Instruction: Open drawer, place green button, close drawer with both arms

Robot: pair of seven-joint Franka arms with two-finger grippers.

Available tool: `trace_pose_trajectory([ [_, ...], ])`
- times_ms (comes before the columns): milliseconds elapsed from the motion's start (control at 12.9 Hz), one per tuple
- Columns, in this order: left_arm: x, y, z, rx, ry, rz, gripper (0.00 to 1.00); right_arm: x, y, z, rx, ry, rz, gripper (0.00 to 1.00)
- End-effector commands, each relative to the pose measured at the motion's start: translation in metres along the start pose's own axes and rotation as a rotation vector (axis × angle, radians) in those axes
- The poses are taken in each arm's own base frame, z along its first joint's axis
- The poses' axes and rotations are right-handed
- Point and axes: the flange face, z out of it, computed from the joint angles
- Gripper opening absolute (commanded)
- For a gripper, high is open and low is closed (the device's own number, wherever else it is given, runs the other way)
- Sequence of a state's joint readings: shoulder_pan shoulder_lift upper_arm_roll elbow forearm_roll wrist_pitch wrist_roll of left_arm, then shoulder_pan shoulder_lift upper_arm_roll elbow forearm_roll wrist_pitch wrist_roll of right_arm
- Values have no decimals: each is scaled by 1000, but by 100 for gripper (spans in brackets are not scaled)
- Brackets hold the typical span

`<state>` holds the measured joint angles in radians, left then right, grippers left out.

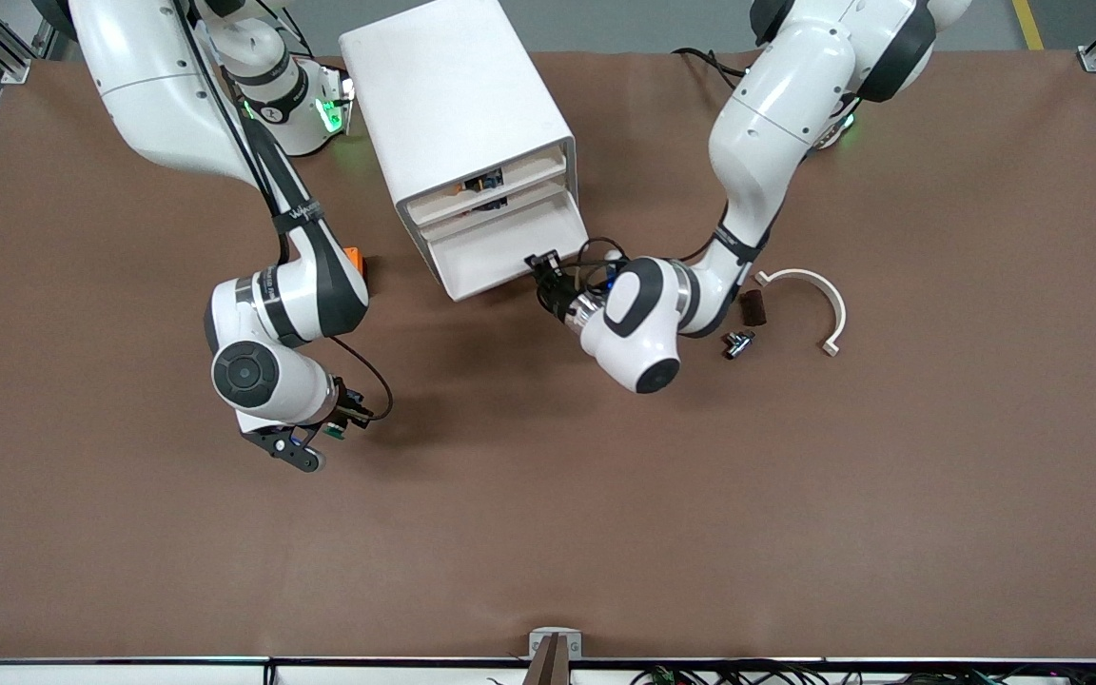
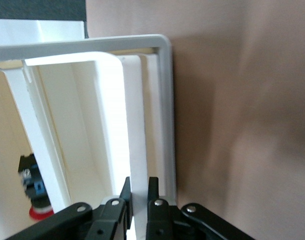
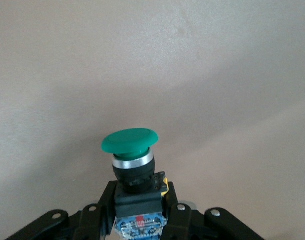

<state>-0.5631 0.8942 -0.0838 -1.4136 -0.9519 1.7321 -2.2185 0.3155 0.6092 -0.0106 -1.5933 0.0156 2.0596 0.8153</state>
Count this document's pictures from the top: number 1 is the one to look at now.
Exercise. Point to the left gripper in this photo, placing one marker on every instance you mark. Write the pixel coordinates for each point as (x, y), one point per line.
(557, 297)

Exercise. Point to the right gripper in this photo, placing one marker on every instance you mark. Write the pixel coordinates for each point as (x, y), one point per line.
(345, 399)

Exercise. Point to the green push button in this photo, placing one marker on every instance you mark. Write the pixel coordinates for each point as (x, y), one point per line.
(334, 433)

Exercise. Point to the white plastic drawer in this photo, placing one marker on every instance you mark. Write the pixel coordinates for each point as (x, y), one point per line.
(519, 198)
(500, 255)
(529, 178)

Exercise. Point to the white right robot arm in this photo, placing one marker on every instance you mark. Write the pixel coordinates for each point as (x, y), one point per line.
(158, 86)

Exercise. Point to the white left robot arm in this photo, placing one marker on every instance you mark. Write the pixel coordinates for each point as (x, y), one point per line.
(776, 95)

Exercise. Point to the orange button box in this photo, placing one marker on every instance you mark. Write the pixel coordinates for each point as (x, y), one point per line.
(356, 259)

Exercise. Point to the white drawer cabinet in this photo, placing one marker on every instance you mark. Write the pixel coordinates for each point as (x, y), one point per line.
(443, 95)

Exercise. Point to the blue black electrical component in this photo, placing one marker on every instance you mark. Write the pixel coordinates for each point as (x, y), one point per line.
(491, 178)

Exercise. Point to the silver metal fitting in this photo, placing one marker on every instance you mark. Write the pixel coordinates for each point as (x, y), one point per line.
(738, 343)

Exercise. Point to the brown terminal block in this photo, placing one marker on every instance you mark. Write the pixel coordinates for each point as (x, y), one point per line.
(753, 308)

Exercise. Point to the base connector box green light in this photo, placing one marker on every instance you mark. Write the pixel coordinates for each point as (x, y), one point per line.
(334, 109)

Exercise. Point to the white curved plastic bracket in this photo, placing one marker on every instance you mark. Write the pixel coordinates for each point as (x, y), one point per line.
(833, 297)

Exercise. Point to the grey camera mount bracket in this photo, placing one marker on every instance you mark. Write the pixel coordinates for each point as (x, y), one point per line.
(537, 637)

